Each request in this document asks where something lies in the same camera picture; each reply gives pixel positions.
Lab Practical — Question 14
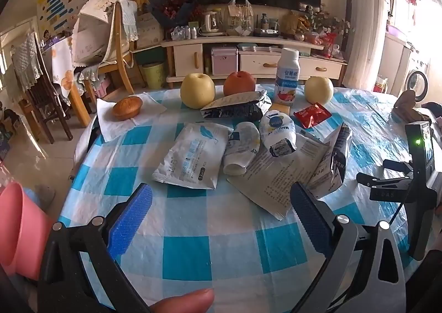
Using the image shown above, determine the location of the pink plastic trash basin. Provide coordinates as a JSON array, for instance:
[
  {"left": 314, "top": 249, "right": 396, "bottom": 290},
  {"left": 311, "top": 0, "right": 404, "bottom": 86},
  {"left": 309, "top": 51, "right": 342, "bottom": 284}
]
[{"left": 0, "top": 181, "right": 54, "bottom": 281}]

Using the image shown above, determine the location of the dark carton wrapper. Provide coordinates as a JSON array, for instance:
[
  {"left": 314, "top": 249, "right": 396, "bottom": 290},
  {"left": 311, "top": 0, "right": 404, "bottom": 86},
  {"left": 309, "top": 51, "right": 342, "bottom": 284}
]
[{"left": 307, "top": 123, "right": 352, "bottom": 199}]

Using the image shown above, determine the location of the red snack packet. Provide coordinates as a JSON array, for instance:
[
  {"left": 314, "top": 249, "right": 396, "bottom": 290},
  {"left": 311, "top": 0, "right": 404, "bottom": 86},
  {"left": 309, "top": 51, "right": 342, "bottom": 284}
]
[{"left": 294, "top": 103, "right": 332, "bottom": 129}]

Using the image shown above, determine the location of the white printed paper wrapper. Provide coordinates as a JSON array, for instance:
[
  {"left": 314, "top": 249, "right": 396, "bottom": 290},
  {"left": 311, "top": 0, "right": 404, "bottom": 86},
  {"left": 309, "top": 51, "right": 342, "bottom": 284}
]
[{"left": 227, "top": 134, "right": 329, "bottom": 220}]

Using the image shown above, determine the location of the gold square tin lid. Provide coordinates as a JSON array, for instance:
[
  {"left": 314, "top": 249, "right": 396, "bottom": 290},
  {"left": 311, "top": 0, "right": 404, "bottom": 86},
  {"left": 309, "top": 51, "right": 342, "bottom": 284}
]
[{"left": 269, "top": 103, "right": 291, "bottom": 115}]

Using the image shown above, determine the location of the white blue wrapper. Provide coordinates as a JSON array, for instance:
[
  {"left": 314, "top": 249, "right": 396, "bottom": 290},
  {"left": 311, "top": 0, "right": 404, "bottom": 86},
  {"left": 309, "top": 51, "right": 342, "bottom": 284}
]
[{"left": 259, "top": 110, "right": 297, "bottom": 157}]

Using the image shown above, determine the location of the black white snack bag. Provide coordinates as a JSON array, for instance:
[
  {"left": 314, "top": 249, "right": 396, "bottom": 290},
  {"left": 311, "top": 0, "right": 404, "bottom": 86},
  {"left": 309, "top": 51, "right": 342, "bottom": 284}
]
[{"left": 200, "top": 90, "right": 272, "bottom": 122}]

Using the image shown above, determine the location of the white blue bird pouch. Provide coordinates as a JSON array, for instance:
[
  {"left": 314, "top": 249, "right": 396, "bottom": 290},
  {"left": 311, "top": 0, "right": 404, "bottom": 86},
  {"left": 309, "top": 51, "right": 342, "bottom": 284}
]
[{"left": 152, "top": 122, "right": 233, "bottom": 190}]

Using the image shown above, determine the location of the person's left hand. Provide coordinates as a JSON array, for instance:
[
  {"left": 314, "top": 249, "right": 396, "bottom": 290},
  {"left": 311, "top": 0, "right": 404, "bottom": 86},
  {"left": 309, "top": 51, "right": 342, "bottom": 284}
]
[{"left": 150, "top": 288, "right": 214, "bottom": 313}]

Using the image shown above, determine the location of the washing machine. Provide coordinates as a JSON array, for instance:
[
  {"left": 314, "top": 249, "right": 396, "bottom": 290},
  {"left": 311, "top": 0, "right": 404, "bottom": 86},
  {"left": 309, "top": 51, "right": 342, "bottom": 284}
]
[{"left": 403, "top": 57, "right": 429, "bottom": 103}]

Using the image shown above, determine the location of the small yellow pear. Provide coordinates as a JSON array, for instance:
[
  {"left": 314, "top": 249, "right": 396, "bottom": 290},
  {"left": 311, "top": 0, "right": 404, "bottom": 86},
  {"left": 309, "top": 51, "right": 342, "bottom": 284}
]
[{"left": 304, "top": 77, "right": 333, "bottom": 105}]

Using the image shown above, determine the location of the white yogurt drink bottle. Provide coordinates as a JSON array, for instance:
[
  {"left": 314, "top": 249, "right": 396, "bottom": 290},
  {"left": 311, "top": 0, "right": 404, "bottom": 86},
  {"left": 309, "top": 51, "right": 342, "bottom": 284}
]
[{"left": 273, "top": 48, "right": 300, "bottom": 106}]

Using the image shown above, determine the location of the white paper napkin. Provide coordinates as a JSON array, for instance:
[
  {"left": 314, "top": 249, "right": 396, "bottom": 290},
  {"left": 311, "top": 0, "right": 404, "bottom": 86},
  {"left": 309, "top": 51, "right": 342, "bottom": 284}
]
[{"left": 97, "top": 92, "right": 166, "bottom": 142}]

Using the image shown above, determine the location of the blue white checkered tablecloth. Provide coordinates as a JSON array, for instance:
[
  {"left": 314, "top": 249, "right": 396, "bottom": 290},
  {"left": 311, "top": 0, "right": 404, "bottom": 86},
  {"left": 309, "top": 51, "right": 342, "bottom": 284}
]
[{"left": 60, "top": 88, "right": 419, "bottom": 312}]

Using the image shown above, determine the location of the brown muffin cake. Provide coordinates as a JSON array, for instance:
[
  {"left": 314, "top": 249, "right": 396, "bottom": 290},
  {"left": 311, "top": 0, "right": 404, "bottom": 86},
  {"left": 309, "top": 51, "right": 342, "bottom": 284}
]
[{"left": 112, "top": 96, "right": 143, "bottom": 121}]

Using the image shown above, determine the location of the white curtain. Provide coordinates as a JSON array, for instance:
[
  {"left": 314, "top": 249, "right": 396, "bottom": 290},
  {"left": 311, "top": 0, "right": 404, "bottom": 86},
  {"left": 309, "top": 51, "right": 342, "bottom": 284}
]
[{"left": 343, "top": 0, "right": 390, "bottom": 91}]

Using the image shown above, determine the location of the light wooden chair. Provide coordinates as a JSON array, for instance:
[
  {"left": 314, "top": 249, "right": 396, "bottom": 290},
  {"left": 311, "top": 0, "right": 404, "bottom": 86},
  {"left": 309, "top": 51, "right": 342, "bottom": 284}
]
[{"left": 70, "top": 0, "right": 140, "bottom": 107}]

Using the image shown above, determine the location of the red orange apple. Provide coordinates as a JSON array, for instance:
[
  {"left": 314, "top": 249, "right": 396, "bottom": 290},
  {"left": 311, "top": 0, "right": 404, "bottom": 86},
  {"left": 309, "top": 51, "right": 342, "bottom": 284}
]
[{"left": 223, "top": 71, "right": 256, "bottom": 96}]

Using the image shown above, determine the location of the dark wooden chair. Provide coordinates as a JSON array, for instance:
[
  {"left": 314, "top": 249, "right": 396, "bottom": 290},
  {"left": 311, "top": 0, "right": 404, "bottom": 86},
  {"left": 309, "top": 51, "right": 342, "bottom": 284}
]
[{"left": 12, "top": 31, "right": 73, "bottom": 144}]

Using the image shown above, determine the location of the pink storage box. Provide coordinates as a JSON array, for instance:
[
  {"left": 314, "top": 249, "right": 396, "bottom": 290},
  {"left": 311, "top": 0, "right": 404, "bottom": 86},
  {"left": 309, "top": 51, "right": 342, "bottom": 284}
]
[{"left": 211, "top": 47, "right": 238, "bottom": 76}]

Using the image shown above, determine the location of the green waste bin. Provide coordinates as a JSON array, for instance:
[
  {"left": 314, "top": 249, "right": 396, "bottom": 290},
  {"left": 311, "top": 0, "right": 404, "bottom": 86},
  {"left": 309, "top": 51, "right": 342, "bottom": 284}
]
[{"left": 142, "top": 62, "right": 167, "bottom": 90}]

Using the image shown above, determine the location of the cream tv cabinet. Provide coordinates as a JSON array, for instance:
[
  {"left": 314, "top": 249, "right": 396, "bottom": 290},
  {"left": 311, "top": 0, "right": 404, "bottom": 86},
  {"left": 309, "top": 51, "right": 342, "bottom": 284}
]
[{"left": 161, "top": 36, "right": 347, "bottom": 87}]

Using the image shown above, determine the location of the large yellow pear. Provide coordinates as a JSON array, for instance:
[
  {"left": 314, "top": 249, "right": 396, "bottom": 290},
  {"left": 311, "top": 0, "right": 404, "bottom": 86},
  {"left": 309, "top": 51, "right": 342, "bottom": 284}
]
[{"left": 180, "top": 73, "right": 216, "bottom": 109}]

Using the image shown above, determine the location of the white folded cushion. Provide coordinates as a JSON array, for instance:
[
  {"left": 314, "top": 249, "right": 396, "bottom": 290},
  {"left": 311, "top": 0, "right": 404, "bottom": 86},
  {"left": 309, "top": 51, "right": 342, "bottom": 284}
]
[{"left": 71, "top": 0, "right": 117, "bottom": 67}]

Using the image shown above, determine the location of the white electric kettle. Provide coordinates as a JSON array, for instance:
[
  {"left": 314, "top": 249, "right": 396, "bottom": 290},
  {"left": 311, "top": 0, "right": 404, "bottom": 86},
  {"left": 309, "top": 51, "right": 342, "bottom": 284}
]
[{"left": 200, "top": 10, "right": 224, "bottom": 36}]

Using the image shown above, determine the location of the dark flower bouquet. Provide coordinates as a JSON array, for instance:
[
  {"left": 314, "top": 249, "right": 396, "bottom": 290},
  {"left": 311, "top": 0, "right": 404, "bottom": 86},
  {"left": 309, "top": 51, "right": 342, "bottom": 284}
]
[{"left": 147, "top": 0, "right": 202, "bottom": 40}]

